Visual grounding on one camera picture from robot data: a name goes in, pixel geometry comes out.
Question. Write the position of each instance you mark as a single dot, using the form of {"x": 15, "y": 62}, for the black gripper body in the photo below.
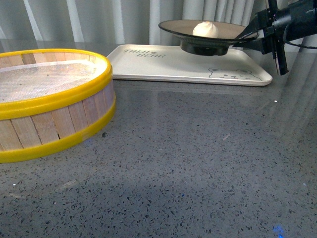
{"x": 273, "y": 22}

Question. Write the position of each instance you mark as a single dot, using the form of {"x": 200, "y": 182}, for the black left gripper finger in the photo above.
{"x": 251, "y": 32}

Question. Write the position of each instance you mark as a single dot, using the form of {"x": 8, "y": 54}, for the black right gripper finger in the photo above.
{"x": 256, "y": 44}

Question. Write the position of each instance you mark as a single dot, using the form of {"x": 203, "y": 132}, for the beige plate with black rim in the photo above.
{"x": 228, "y": 35}

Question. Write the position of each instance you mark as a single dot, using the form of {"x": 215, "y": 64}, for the white steamed bun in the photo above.
{"x": 206, "y": 29}

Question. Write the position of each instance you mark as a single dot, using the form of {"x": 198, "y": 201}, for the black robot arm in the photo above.
{"x": 303, "y": 21}

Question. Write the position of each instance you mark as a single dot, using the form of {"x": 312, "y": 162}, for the white rectangular tray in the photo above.
{"x": 170, "y": 63}

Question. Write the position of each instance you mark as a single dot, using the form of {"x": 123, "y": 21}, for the grey curtain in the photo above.
{"x": 114, "y": 21}

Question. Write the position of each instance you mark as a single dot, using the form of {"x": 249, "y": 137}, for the yellow rimmed bamboo steamer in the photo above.
{"x": 52, "y": 99}

